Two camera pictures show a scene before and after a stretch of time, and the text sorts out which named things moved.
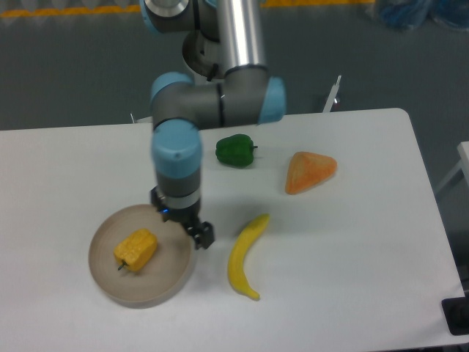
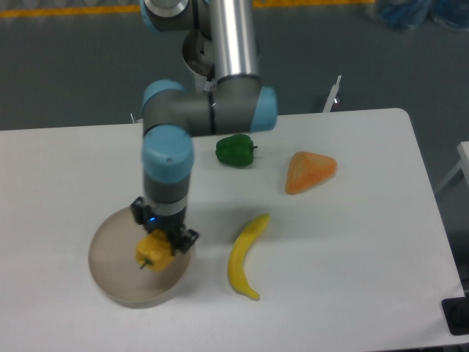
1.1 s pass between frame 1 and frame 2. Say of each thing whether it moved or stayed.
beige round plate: stayed
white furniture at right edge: stayed
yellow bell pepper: moved
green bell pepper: stayed
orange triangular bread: stayed
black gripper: moved
